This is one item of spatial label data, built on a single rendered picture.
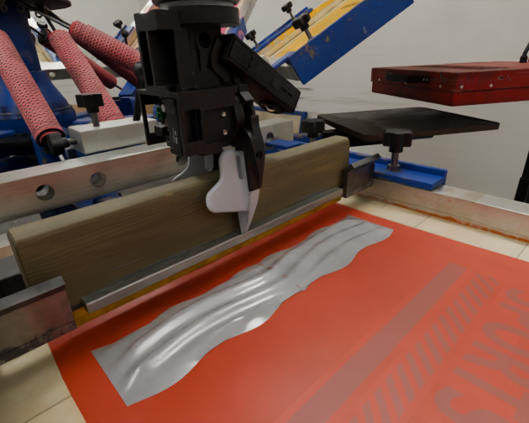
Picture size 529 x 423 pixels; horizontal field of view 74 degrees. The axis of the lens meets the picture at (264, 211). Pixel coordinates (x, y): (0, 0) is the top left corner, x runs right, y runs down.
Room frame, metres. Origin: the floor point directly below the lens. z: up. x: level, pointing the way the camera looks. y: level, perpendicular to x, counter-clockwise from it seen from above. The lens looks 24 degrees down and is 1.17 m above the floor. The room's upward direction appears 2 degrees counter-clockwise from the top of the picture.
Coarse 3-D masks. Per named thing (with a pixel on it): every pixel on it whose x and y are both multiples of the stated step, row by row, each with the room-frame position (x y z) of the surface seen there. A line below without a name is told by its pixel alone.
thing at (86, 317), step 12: (324, 204) 0.47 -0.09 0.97; (300, 216) 0.44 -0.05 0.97; (276, 228) 0.40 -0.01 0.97; (252, 240) 0.38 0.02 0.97; (228, 252) 0.35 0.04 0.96; (204, 264) 0.33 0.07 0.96; (180, 276) 0.31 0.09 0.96; (144, 288) 0.28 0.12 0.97; (156, 288) 0.29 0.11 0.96; (120, 300) 0.27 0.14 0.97; (96, 312) 0.25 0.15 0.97
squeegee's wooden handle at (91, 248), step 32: (288, 160) 0.41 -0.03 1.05; (320, 160) 0.45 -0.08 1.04; (160, 192) 0.30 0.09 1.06; (192, 192) 0.32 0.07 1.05; (288, 192) 0.41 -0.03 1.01; (320, 192) 0.45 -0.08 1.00; (32, 224) 0.24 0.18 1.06; (64, 224) 0.24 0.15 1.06; (96, 224) 0.25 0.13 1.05; (128, 224) 0.27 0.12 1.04; (160, 224) 0.29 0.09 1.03; (192, 224) 0.31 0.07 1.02; (224, 224) 0.34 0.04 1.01; (32, 256) 0.22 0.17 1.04; (64, 256) 0.24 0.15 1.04; (96, 256) 0.25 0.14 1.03; (128, 256) 0.27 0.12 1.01; (160, 256) 0.29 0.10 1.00; (96, 288) 0.25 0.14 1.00
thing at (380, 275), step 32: (320, 224) 0.43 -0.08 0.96; (384, 224) 0.43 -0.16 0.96; (256, 256) 0.36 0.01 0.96; (384, 256) 0.35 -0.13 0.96; (416, 256) 0.34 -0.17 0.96; (448, 256) 0.34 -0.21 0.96; (480, 256) 0.34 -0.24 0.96; (320, 288) 0.29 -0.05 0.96; (352, 288) 0.29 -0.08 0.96; (384, 288) 0.29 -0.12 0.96
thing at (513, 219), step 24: (360, 192) 0.53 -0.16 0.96; (384, 192) 0.50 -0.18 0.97; (408, 192) 0.47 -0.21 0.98; (432, 192) 0.45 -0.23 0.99; (456, 192) 0.44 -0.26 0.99; (456, 216) 0.42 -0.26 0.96; (480, 216) 0.40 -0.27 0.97; (504, 216) 0.38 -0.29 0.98; (528, 216) 0.37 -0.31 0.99; (0, 240) 0.35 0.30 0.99; (528, 240) 0.36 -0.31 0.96
